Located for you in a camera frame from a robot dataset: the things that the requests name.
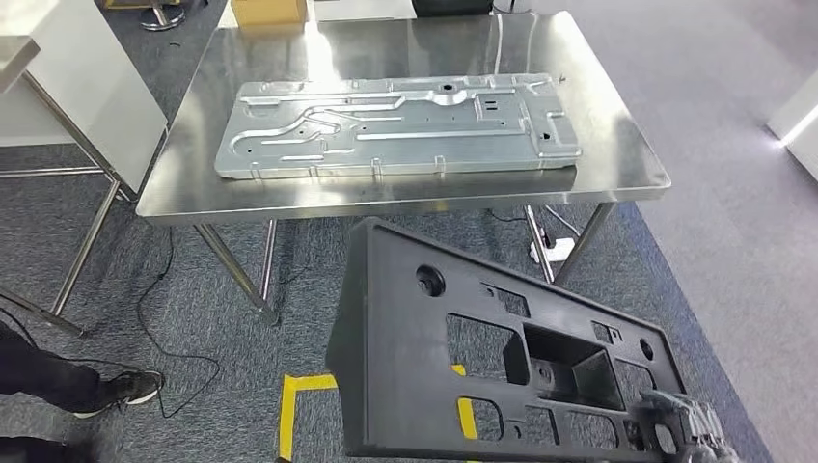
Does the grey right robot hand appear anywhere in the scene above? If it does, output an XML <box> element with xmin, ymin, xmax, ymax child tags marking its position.
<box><xmin>629</xmin><ymin>390</ymin><xmax>743</xmax><ymax>463</ymax></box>

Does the black plastic frame part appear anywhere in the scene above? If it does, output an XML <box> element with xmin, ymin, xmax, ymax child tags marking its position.
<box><xmin>324</xmin><ymin>217</ymin><xmax>690</xmax><ymax>463</ymax></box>

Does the black floor cable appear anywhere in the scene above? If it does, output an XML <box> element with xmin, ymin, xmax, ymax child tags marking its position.
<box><xmin>135</xmin><ymin>227</ymin><xmax>222</xmax><ymax>422</ymax></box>

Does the white cabinet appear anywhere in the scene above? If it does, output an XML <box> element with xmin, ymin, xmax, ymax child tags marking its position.
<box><xmin>0</xmin><ymin>0</ymin><xmax>170</xmax><ymax>195</ymax></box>

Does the white power strip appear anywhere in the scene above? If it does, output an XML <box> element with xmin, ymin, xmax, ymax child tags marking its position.
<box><xmin>529</xmin><ymin>236</ymin><xmax>577</xmax><ymax>264</ymax></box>

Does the stainless steel workbench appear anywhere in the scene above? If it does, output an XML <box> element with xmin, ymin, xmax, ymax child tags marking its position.
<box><xmin>135</xmin><ymin>9</ymin><xmax>672</xmax><ymax>327</ymax></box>

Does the white counter block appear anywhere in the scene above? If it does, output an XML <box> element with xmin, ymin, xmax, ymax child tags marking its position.
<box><xmin>765</xmin><ymin>86</ymin><xmax>818</xmax><ymax>184</ymax></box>

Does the chrome stanchion base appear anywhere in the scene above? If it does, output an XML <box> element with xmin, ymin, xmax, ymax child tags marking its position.
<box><xmin>140</xmin><ymin>0</ymin><xmax>188</xmax><ymax>32</ymax></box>

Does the cardboard box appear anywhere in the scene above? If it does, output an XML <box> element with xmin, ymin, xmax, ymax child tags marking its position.
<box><xmin>230</xmin><ymin>0</ymin><xmax>310</xmax><ymax>28</ymax></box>

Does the person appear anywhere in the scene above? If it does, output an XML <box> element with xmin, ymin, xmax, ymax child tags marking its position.
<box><xmin>0</xmin><ymin>319</ymin><xmax>166</xmax><ymax>463</ymax></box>

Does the yellow floor tape outline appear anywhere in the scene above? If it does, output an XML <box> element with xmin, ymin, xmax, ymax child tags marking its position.
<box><xmin>278</xmin><ymin>363</ymin><xmax>479</xmax><ymax>463</ymax></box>

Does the grey stamped metal panel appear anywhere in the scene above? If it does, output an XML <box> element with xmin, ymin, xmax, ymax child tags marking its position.
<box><xmin>213</xmin><ymin>71</ymin><xmax>584</xmax><ymax>182</ymax></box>

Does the person's left shoe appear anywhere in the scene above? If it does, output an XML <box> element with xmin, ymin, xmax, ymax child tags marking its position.
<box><xmin>71</xmin><ymin>370</ymin><xmax>166</xmax><ymax>421</ymax></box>

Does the steel side table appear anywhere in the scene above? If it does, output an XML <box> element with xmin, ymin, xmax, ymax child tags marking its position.
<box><xmin>0</xmin><ymin>35</ymin><xmax>123</xmax><ymax>338</ymax></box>

